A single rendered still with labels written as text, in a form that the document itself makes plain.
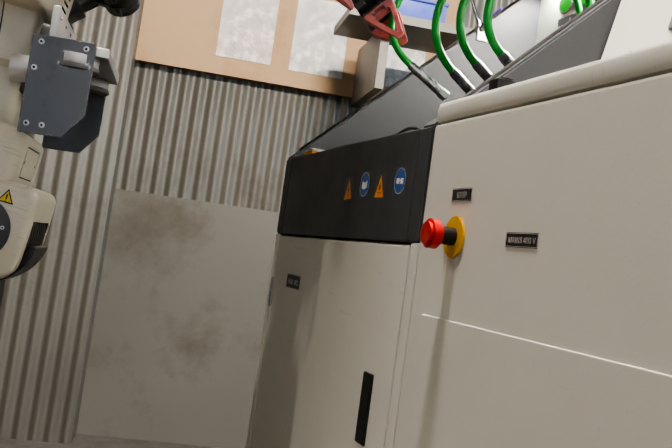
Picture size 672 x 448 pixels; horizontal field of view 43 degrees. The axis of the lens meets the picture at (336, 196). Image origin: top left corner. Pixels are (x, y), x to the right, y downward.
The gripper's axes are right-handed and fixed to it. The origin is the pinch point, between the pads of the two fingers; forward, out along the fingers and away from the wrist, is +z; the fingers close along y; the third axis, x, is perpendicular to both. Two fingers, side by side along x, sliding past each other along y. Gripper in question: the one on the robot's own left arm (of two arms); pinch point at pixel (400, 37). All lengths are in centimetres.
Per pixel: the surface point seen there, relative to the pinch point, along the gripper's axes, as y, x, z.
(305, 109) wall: 137, 27, -91
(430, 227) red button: -46, 19, 53
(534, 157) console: -55, 6, 58
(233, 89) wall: 122, 44, -108
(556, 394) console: -57, 19, 79
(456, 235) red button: -43, 17, 55
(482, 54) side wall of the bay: 30.1, -15.1, -2.2
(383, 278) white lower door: -26, 28, 47
